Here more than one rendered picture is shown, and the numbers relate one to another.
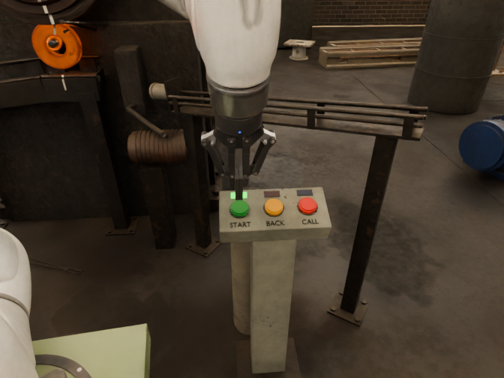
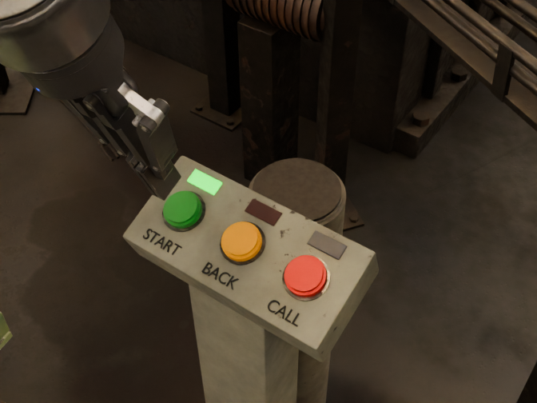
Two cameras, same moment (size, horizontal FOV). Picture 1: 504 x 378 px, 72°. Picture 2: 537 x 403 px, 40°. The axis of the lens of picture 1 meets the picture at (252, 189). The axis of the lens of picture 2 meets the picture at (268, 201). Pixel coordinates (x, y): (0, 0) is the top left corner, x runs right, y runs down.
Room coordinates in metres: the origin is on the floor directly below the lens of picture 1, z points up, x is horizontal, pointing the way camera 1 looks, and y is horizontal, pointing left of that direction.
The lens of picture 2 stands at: (0.28, -0.37, 1.15)
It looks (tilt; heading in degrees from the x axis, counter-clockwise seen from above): 47 degrees down; 40
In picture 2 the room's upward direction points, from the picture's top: 1 degrees counter-clockwise
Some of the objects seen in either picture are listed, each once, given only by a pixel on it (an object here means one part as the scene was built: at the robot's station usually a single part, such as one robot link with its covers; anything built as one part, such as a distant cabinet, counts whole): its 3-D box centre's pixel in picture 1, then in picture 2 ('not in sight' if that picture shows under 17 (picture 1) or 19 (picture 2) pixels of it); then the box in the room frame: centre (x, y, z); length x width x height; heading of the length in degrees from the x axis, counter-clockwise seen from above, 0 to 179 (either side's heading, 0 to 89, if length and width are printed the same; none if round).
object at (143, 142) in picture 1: (167, 191); (286, 83); (1.20, 0.34, 0.27); 0.22 x 0.13 x 0.53; 94
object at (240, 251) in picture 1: (250, 267); (293, 313); (0.78, 0.00, 0.26); 0.12 x 0.12 x 0.52
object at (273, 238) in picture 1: (270, 297); (250, 391); (0.62, -0.05, 0.31); 0.24 x 0.16 x 0.62; 94
